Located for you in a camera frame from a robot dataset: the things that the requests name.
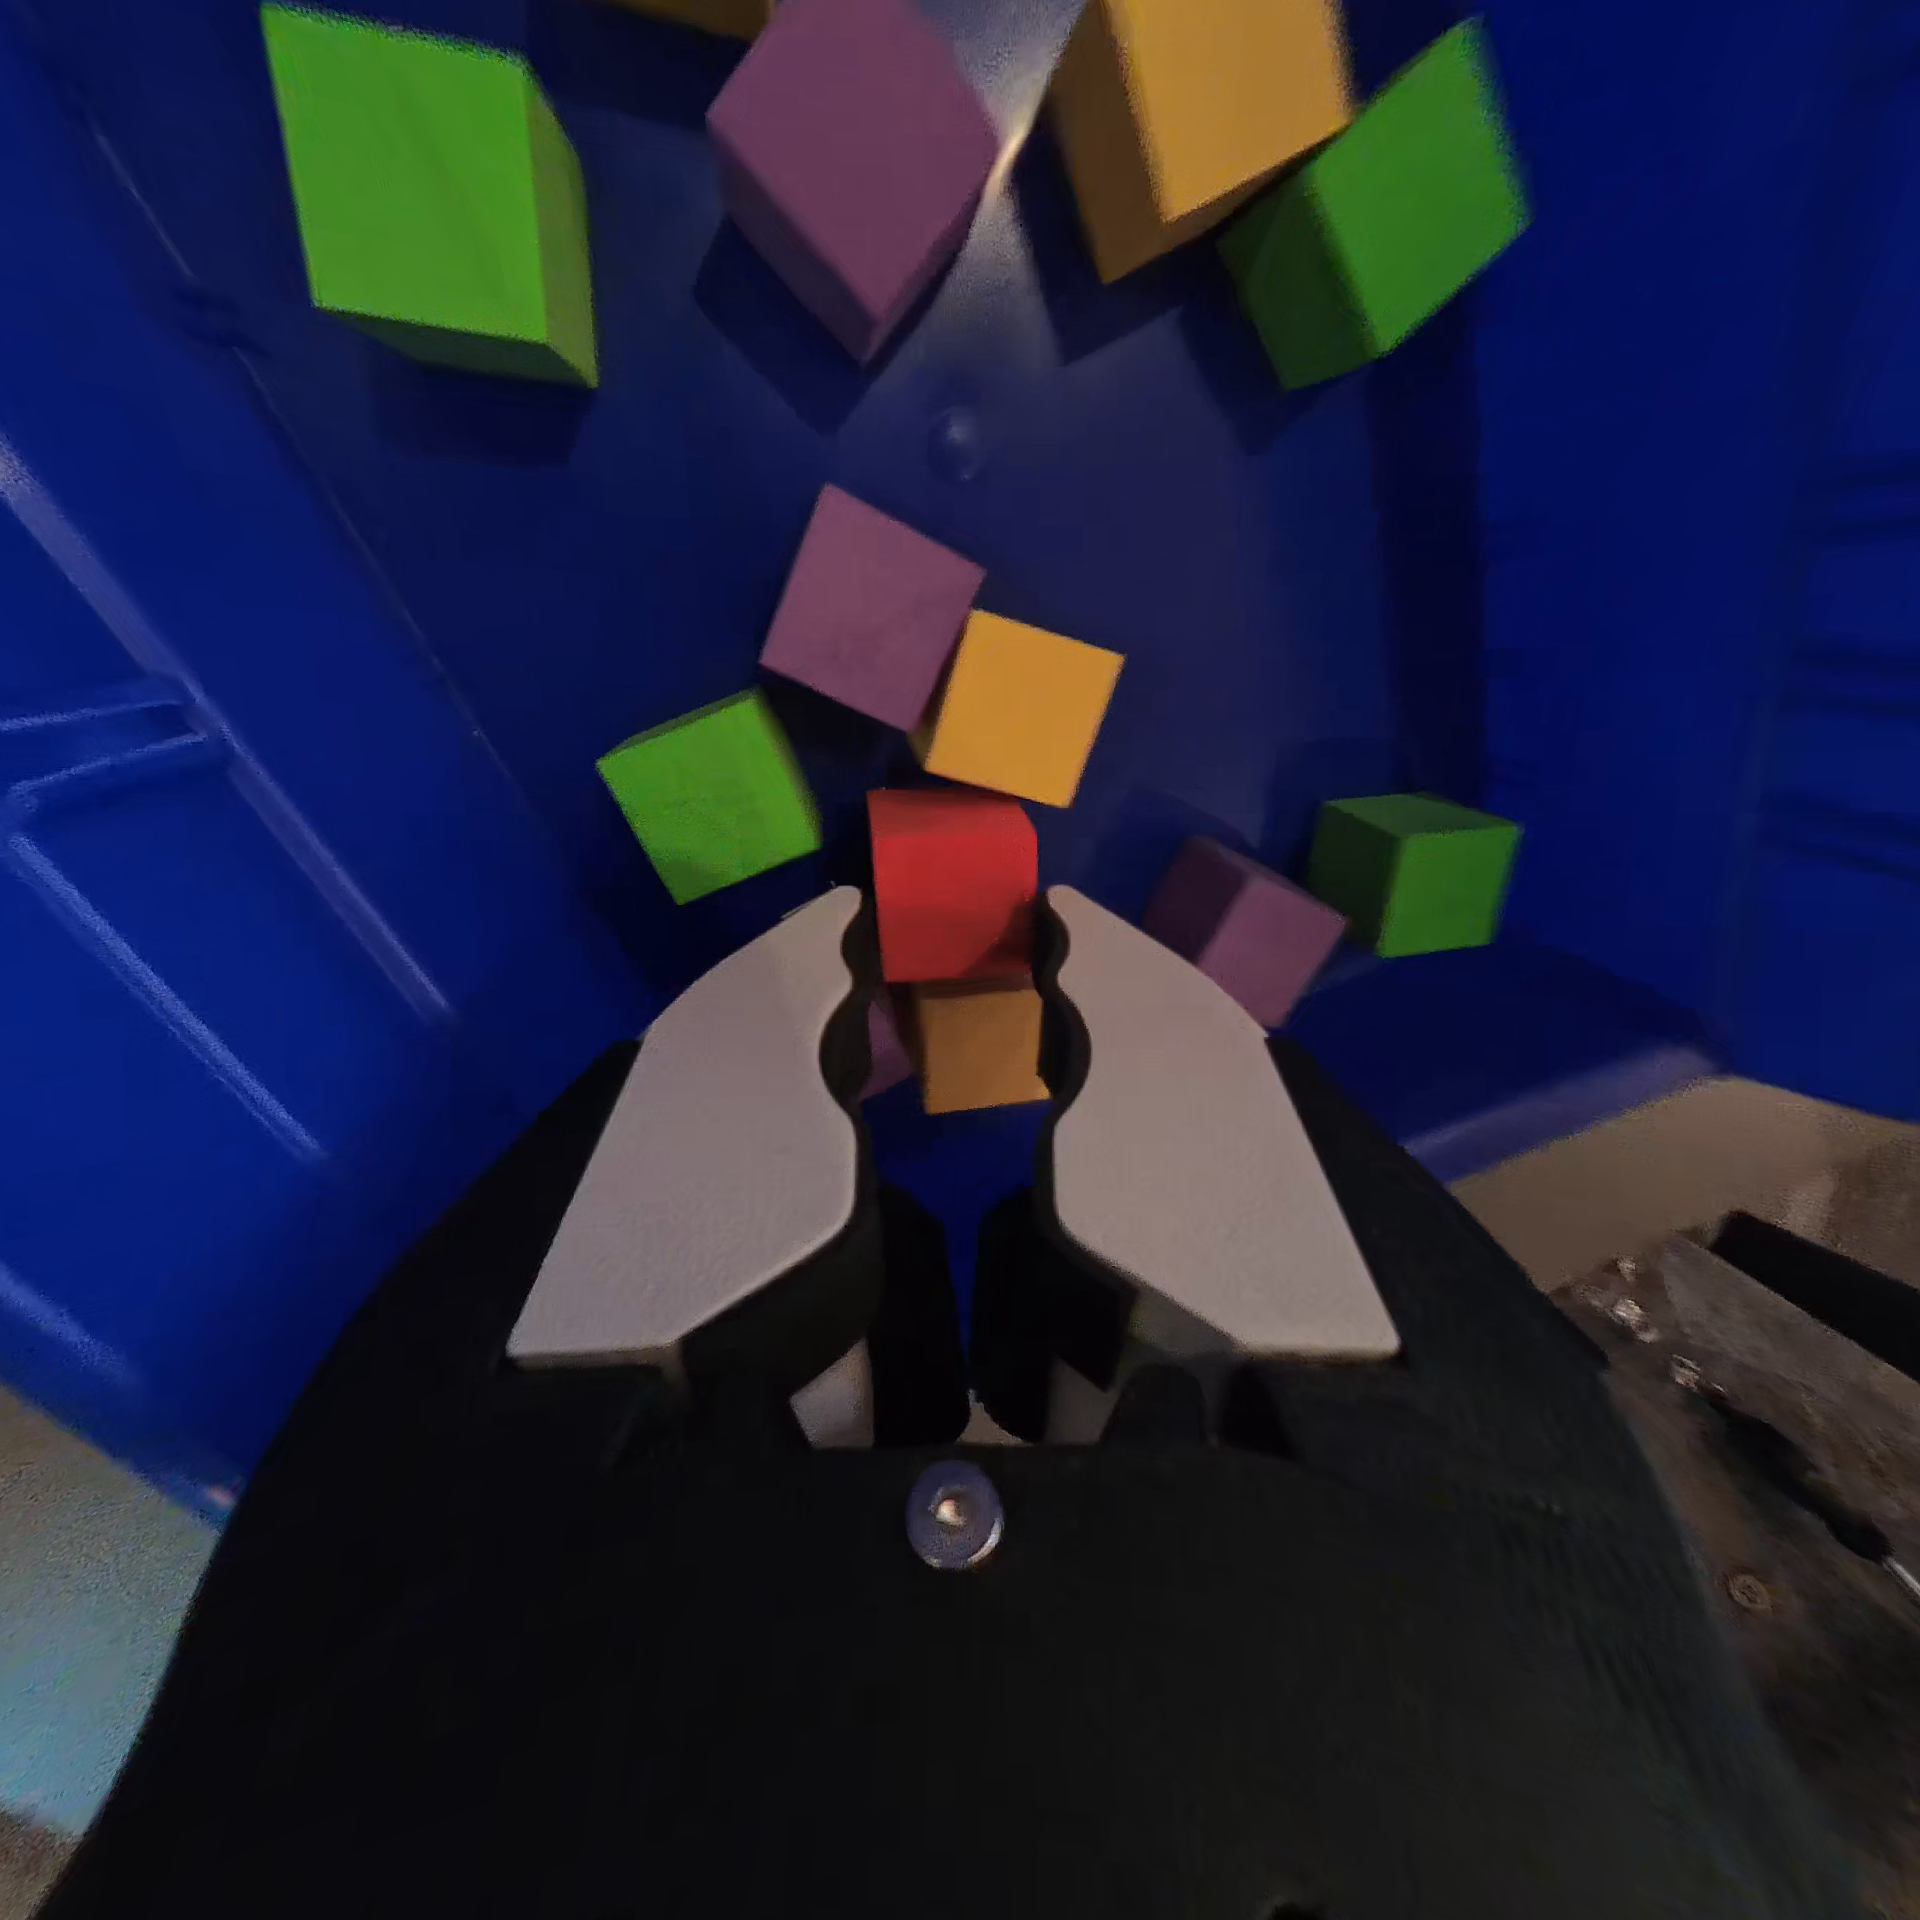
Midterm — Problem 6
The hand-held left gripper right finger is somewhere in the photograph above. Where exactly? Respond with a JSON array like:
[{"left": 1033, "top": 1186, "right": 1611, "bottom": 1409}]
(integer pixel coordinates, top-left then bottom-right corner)
[{"left": 1035, "top": 884, "right": 1404, "bottom": 1444}]

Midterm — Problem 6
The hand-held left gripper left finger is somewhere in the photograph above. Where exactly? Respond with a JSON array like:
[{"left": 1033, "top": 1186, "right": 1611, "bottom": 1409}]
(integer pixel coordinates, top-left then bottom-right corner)
[{"left": 507, "top": 884, "right": 881, "bottom": 1450}]

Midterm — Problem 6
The red cube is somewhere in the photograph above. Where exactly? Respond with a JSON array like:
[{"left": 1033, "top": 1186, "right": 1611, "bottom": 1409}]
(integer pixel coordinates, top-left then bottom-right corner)
[{"left": 867, "top": 791, "right": 1039, "bottom": 985}]

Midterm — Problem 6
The blue plastic bin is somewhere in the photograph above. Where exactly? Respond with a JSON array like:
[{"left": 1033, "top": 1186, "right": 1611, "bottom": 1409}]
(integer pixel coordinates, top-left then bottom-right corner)
[{"left": 0, "top": 0, "right": 1920, "bottom": 1519}]

